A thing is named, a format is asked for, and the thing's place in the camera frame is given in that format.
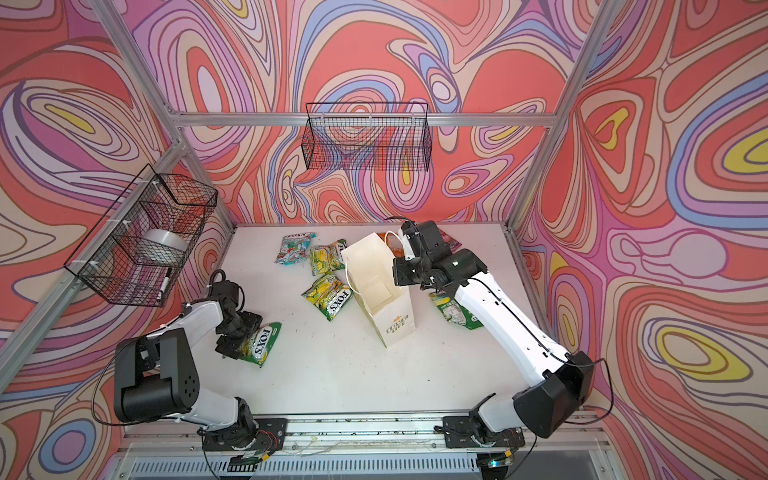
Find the white paper bag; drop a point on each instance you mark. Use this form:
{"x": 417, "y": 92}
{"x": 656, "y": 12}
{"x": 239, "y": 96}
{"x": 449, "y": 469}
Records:
{"x": 369, "y": 273}

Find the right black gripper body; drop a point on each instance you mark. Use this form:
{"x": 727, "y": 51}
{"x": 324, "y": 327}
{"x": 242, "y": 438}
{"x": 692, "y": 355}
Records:
{"x": 411, "y": 272}

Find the yellow-green Fox's bag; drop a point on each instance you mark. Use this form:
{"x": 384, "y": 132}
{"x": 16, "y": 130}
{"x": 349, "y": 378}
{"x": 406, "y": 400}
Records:
{"x": 326, "y": 259}
{"x": 328, "y": 294}

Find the black wire basket back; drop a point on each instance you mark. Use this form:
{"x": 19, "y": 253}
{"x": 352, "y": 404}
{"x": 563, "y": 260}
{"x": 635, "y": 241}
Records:
{"x": 367, "y": 136}

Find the teal Fox's candy bag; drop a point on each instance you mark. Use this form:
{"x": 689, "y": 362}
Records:
{"x": 294, "y": 248}

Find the green Fox's spring tea bag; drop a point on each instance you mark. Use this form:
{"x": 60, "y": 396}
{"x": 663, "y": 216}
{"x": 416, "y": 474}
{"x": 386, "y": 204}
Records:
{"x": 454, "y": 313}

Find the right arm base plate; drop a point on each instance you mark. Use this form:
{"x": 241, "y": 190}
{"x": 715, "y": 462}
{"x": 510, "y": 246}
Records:
{"x": 465, "y": 431}

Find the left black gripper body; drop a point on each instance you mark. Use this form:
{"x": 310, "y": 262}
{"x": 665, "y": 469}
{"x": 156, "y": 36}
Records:
{"x": 233, "y": 334}

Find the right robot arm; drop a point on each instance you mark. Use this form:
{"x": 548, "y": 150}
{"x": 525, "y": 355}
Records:
{"x": 557, "y": 381}

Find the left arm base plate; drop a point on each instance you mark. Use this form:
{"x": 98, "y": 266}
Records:
{"x": 266, "y": 435}

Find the black wire basket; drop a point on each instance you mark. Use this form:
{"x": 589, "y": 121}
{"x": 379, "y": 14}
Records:
{"x": 122, "y": 268}
{"x": 367, "y": 136}

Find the black wire basket left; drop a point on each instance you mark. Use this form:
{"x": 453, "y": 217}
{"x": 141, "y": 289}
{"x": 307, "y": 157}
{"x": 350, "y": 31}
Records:
{"x": 122, "y": 268}

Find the purple Fox's berries bag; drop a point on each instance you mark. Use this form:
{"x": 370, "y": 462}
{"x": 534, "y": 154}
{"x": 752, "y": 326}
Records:
{"x": 453, "y": 244}

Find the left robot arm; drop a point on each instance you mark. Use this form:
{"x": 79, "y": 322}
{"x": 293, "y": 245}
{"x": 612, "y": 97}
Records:
{"x": 156, "y": 376}

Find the black marker pen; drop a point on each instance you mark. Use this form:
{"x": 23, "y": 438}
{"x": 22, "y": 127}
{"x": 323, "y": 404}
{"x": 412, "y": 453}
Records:
{"x": 163, "y": 288}

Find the orange Fox's bag small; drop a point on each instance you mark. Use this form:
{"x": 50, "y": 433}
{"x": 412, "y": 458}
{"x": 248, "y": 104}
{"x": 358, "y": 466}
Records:
{"x": 393, "y": 243}

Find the silver tape roll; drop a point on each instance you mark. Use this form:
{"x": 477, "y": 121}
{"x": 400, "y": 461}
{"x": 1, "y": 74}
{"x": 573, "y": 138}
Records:
{"x": 166, "y": 238}

